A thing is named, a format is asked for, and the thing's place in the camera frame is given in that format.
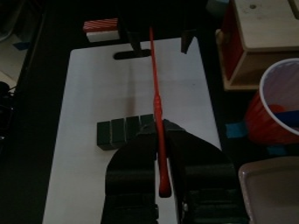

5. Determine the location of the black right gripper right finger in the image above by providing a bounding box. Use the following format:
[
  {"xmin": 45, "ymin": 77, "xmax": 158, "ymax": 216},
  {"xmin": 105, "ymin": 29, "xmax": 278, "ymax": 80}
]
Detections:
[{"xmin": 162, "ymin": 118, "xmax": 249, "ymax": 224}]

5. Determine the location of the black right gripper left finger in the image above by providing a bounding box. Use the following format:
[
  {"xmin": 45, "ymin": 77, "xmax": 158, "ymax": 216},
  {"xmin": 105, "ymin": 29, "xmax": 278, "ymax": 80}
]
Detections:
[{"xmin": 100, "ymin": 122, "xmax": 160, "ymax": 224}]

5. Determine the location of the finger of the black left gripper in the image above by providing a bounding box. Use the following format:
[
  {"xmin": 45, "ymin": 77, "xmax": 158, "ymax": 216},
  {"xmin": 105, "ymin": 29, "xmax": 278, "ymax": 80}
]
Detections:
[
  {"xmin": 178, "ymin": 29, "xmax": 197, "ymax": 54},
  {"xmin": 125, "ymin": 30, "xmax": 142, "ymax": 53}
]

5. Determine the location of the dark green sushi roll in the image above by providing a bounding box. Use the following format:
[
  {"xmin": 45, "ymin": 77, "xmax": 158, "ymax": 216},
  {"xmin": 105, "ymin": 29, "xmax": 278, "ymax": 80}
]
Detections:
[{"xmin": 96, "ymin": 113, "xmax": 156, "ymax": 151}]

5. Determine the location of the red toy knife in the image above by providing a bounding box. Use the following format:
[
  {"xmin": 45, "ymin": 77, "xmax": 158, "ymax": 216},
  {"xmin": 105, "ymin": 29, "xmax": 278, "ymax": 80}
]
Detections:
[{"xmin": 148, "ymin": 26, "xmax": 173, "ymax": 199}]

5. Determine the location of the white cutting board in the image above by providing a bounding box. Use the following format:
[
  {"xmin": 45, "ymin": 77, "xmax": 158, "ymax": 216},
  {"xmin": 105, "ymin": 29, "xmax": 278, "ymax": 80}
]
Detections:
[{"xmin": 41, "ymin": 36, "xmax": 222, "ymax": 224}]

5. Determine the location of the red and white toy block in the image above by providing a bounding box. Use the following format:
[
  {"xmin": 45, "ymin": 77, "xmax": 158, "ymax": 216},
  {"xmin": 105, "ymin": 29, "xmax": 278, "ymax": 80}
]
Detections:
[{"xmin": 81, "ymin": 17, "xmax": 121, "ymax": 44}]

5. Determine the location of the blue tape mark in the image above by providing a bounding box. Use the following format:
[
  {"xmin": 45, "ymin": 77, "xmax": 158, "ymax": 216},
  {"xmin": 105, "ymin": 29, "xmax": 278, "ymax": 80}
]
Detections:
[
  {"xmin": 265, "ymin": 144, "xmax": 288, "ymax": 157},
  {"xmin": 224, "ymin": 121, "xmax": 249, "ymax": 140}
]

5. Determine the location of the wooden box with red side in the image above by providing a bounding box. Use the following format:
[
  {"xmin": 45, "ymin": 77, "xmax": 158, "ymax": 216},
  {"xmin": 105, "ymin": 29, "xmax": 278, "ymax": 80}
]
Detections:
[{"xmin": 214, "ymin": 0, "xmax": 299, "ymax": 92}]

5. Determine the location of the red plastic cup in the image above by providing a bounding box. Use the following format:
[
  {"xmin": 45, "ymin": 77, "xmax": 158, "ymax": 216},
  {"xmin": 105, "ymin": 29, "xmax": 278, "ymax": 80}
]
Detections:
[{"xmin": 244, "ymin": 57, "xmax": 299, "ymax": 146}]

